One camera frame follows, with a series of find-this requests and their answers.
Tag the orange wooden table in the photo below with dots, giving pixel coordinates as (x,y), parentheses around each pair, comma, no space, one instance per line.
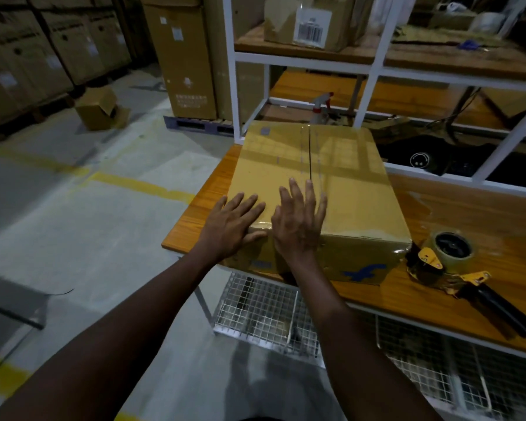
(464,206)

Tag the wall of stacked cartons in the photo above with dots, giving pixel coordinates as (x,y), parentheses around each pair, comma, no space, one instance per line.
(35,61)

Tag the person's right hand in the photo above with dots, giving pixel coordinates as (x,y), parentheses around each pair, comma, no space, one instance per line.
(298,232)

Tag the yellow black tape dispenser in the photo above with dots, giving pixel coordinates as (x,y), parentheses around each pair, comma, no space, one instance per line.
(499,306)

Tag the blue scissors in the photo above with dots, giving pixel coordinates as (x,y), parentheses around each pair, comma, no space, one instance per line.
(468,45)

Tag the clear packing tape roll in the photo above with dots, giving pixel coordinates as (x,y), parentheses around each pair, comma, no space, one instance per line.
(451,263)

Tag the wooden shelf board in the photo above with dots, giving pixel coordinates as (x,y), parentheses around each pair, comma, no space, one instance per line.
(442,61)

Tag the tall labelled cardboard box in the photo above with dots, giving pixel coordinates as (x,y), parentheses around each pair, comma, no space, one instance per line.
(184,65)

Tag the yellow cardboard box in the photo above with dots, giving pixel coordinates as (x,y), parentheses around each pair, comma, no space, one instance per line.
(355,192)

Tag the black round-logo device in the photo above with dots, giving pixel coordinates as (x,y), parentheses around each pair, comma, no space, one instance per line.
(421,159)

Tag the person's right forearm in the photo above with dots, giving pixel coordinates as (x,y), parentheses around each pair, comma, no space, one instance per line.
(359,359)

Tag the white spray bottle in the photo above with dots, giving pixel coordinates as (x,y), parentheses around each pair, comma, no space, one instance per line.
(317,111)

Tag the person's left forearm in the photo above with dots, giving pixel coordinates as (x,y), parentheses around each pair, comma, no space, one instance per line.
(101,346)

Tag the blue pallet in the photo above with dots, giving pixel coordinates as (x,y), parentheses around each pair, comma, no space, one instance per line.
(193,124)

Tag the person's left hand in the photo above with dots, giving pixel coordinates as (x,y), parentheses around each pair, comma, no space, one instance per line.
(230,230)

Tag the dark-legged table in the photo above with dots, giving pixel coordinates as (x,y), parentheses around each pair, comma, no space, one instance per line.
(13,298)

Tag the white metal shelf frame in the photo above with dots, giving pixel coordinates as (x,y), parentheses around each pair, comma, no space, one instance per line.
(302,61)

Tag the taped box with barcode label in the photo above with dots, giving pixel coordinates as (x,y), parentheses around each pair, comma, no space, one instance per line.
(337,21)

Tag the flattened cardboard sheet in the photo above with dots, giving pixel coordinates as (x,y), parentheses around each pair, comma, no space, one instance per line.
(429,37)

